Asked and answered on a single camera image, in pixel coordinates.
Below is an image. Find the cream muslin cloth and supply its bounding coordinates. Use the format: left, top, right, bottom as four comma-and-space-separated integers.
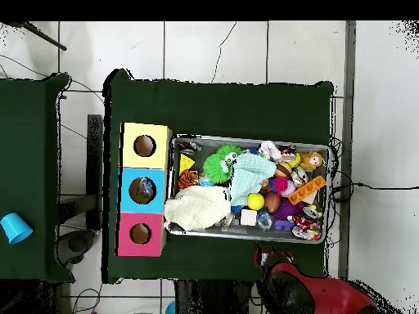
163, 186, 232, 233

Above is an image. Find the pink spiky ball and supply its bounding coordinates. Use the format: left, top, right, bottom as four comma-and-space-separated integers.
273, 175, 293, 197

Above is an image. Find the black cable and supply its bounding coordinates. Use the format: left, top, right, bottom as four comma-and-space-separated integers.
329, 182, 419, 199

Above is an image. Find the small brown plush doll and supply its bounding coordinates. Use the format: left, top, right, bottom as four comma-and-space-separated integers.
300, 150, 326, 171

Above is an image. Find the green cloth side table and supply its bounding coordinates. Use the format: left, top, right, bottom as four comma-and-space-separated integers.
0, 73, 72, 282

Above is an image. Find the large green spiky ball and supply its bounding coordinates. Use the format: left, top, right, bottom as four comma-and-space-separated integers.
202, 154, 234, 186

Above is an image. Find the orange tiger plush toy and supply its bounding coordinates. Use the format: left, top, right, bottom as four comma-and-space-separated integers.
178, 169, 200, 191

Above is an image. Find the yellow cheese wedge toy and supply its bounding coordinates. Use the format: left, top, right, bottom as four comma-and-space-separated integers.
179, 152, 196, 174

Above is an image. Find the blue plastic cup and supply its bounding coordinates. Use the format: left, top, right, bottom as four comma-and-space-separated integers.
0, 212, 34, 246

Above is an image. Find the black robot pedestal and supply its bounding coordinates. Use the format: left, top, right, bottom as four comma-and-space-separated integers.
173, 280, 259, 314

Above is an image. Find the orange plastic toy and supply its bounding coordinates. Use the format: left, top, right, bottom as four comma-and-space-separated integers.
288, 175, 327, 205

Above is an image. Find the mint green muslin cloth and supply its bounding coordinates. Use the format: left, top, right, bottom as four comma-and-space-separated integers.
228, 153, 277, 208

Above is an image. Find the small clear plastic packet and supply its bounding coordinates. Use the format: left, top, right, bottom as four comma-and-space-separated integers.
256, 213, 273, 231

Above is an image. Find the small wooden cube block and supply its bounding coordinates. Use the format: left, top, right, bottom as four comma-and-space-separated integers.
241, 209, 259, 227

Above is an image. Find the small green spiky ball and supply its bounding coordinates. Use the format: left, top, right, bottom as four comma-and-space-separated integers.
220, 143, 242, 161

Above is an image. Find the shallow clear mesh bin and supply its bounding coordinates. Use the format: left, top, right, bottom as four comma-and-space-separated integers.
168, 135, 331, 244

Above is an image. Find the yellow green rubber ball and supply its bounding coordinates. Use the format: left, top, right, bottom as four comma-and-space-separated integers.
246, 191, 266, 211

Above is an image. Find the wooden box with three holes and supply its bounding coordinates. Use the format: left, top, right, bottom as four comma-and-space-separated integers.
116, 121, 173, 258

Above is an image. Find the red soda can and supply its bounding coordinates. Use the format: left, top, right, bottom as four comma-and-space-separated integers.
291, 210, 323, 242

